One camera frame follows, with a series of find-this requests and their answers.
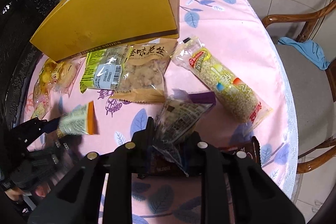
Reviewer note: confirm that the person's left hand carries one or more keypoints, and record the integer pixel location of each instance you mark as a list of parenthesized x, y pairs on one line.
[(16, 193)]

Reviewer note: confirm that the dark carved wooden bench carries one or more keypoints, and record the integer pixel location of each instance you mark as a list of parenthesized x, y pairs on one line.
[(19, 21)]

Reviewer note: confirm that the blue cloth on chair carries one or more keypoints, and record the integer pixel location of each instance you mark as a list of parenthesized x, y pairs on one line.
[(310, 49)]

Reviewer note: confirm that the puffed rice bar pack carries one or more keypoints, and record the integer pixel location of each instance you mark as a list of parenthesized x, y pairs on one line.
[(241, 101)]

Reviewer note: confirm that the clear bread pack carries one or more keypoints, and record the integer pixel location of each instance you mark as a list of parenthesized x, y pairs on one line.
[(65, 74)]

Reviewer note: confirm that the green label snack pack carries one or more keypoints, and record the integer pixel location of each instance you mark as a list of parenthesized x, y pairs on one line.
[(103, 68)]

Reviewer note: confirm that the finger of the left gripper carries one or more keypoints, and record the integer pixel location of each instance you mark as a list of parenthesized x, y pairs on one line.
[(29, 131)]

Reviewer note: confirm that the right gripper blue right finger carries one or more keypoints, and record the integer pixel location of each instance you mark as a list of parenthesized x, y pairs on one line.
[(189, 149)]

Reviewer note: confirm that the kraft peanut packet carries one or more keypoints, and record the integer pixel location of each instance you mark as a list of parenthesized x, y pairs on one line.
[(142, 79)]

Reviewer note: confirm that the purple edged biscuit pack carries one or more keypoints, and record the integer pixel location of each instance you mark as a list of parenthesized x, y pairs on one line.
[(176, 122)]

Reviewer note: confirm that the yellow cake pack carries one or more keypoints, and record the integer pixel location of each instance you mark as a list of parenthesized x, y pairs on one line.
[(42, 88)]

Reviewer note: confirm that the wooden armchair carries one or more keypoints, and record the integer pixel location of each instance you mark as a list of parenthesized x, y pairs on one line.
[(313, 91)]

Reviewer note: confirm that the orange edged snack pack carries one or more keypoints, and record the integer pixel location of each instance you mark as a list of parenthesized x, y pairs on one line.
[(80, 121)]

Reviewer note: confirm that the brown chocolate wafer bar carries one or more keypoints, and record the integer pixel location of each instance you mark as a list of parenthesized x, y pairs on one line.
[(252, 149)]

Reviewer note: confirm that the yellow cardboard box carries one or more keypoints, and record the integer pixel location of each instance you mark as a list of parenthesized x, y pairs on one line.
[(76, 27)]

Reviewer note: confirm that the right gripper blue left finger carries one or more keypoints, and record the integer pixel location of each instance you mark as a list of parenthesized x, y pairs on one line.
[(138, 149)]

